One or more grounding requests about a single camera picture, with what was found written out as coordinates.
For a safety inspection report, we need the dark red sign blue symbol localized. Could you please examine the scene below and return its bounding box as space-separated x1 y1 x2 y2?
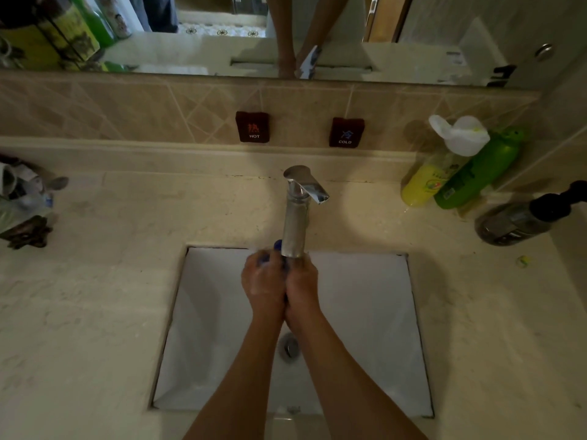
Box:
328 117 366 149

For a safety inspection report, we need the blue cloth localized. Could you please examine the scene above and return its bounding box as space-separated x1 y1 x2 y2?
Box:
256 239 290 271

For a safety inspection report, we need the white rectangular sink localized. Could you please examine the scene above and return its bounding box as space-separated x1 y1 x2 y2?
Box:
151 244 435 419

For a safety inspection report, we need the person's right hand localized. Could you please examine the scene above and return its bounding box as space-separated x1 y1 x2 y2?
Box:
283 254 322 324

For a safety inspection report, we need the dark pump bottle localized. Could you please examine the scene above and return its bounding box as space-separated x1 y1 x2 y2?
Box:
474 180 587 247

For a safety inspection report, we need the brown hair claw clip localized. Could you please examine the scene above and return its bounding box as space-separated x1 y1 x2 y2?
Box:
0 214 54 251

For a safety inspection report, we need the chrome faucet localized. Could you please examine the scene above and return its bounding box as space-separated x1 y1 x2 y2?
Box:
280 165 331 260

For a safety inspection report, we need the person's right forearm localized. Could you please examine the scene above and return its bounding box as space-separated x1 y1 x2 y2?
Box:
286 311 430 440

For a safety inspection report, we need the person's left hand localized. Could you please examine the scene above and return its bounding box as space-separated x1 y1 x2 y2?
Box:
240 249 287 319

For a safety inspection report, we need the yellow bottle white flip cap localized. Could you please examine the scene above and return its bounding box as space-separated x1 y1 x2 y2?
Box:
400 114 492 208

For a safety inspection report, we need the white blue printed tube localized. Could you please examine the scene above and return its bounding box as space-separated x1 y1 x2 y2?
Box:
0 162 56 234

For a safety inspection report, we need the green shampoo bottle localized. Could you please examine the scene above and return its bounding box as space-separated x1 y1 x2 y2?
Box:
433 126 526 210

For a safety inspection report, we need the person's left forearm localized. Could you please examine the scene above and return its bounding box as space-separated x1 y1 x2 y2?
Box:
182 311 287 440

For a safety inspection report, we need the wall mirror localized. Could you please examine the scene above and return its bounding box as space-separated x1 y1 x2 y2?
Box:
0 0 569 90

